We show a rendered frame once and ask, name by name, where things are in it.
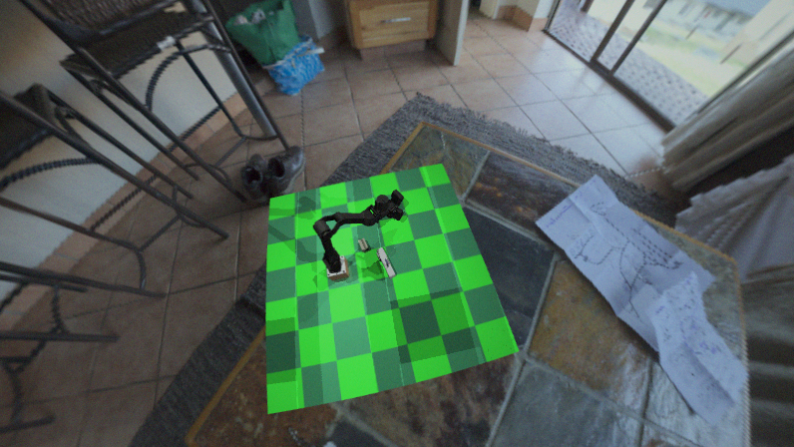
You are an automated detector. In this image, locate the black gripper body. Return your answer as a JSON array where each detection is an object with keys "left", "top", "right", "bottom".
[{"left": 387, "top": 190, "right": 404, "bottom": 219}]

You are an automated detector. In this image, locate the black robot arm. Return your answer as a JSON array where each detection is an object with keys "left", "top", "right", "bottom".
[{"left": 313, "top": 195, "right": 404, "bottom": 273}]

